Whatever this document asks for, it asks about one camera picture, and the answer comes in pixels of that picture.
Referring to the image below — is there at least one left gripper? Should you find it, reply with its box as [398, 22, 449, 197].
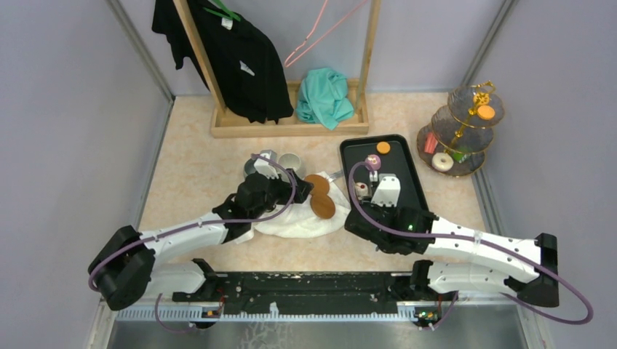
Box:
[250, 167, 313, 222]

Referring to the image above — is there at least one white glazed donut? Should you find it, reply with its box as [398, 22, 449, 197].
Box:
[431, 152, 454, 173]

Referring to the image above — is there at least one red cake slice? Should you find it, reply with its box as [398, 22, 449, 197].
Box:
[423, 132, 438, 154]

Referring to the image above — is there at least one green cake slice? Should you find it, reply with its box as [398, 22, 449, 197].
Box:
[451, 147, 472, 164]

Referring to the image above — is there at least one chocolate biscuit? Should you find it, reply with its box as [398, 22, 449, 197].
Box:
[354, 182, 370, 200]

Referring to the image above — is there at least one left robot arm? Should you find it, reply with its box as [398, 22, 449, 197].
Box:
[87, 169, 314, 310]

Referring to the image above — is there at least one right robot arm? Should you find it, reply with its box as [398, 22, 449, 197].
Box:
[344, 202, 560, 308]

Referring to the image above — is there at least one grey-blue ceramic mug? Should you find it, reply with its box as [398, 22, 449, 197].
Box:
[243, 159, 257, 178]

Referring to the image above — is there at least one white towel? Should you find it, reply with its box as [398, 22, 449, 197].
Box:
[234, 171, 351, 244]

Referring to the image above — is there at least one white speckled mug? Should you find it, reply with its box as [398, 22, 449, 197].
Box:
[277, 153, 306, 180]

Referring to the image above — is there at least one upper wooden coaster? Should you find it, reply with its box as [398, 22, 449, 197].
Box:
[304, 174, 330, 196]

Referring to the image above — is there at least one wooden coaster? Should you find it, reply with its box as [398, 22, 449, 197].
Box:
[304, 174, 330, 196]
[310, 193, 336, 220]

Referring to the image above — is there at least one lower wooden coaster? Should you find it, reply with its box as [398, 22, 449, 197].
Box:
[310, 193, 336, 220]

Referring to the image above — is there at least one pink cupcake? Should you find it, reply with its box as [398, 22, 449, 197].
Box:
[365, 154, 382, 172]

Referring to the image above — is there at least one orange biscuit on tray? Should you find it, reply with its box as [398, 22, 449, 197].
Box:
[375, 142, 391, 155]

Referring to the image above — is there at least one black baking tray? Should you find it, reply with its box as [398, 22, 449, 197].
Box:
[339, 135, 429, 211]

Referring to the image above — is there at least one wooden clothes rack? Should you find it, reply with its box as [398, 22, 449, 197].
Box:
[173, 1, 381, 138]

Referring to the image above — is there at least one three-tier glass stand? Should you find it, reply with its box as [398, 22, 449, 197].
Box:
[416, 81, 506, 177]

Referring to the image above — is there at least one teal cloth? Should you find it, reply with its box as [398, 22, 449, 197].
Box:
[295, 68, 354, 130]

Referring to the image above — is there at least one black t-shirt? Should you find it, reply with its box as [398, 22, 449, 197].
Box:
[151, 0, 295, 125]

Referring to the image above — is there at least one orange macaron on stand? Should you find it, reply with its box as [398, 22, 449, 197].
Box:
[476, 105, 495, 121]

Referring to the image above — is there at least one green hanger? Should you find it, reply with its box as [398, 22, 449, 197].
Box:
[203, 0, 241, 22]

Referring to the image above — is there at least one pink hanger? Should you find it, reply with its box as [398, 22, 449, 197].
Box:
[283, 0, 372, 68]

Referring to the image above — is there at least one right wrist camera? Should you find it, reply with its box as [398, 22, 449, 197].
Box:
[369, 171, 401, 207]

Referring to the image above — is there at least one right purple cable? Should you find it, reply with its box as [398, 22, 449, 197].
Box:
[348, 161, 594, 331]

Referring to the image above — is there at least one purple cable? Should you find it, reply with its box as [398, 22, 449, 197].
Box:
[348, 161, 594, 331]
[87, 153, 298, 334]

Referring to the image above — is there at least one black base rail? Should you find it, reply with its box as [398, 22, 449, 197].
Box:
[171, 270, 459, 319]

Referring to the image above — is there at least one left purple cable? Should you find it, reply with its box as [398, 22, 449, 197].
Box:
[87, 153, 298, 334]

